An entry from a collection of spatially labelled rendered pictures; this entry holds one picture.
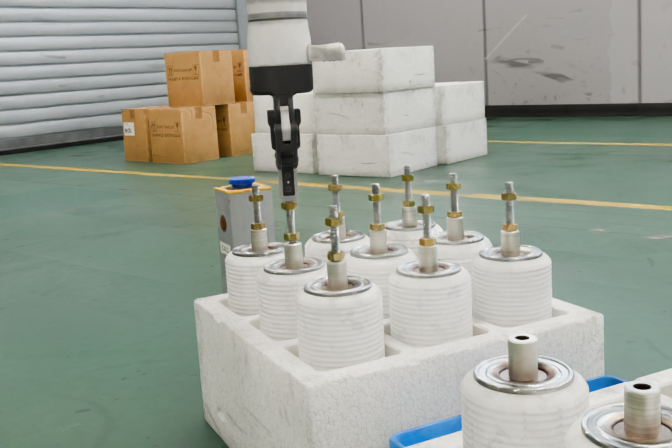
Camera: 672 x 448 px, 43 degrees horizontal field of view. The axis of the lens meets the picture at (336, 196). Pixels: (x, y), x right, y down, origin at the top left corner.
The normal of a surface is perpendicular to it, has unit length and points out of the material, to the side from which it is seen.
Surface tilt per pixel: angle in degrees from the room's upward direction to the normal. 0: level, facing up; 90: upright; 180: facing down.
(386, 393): 90
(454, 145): 90
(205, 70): 90
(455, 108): 90
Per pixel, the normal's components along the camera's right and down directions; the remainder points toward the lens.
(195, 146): 0.74, 0.06
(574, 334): 0.44, 0.11
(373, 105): -0.64, 0.16
